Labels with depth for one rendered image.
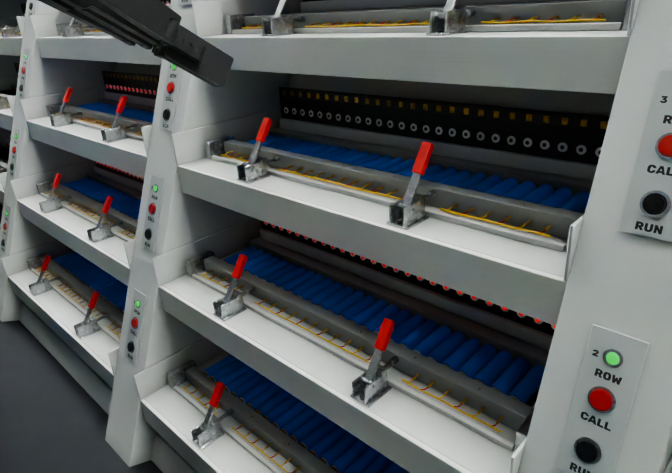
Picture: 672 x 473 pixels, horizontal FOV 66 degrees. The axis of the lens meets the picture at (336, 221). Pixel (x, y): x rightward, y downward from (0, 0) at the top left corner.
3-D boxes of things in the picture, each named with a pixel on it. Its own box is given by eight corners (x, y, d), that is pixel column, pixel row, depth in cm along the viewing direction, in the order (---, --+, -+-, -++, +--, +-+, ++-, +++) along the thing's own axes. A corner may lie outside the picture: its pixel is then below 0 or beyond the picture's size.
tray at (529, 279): (560, 328, 44) (573, 226, 41) (181, 192, 84) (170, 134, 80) (634, 245, 58) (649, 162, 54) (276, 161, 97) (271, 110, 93)
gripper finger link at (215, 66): (167, 19, 45) (171, 19, 44) (229, 58, 50) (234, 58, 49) (155, 52, 44) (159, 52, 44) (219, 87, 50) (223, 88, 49)
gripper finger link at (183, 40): (151, 16, 43) (170, 15, 41) (200, 46, 47) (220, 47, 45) (145, 33, 43) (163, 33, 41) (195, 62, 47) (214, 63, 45)
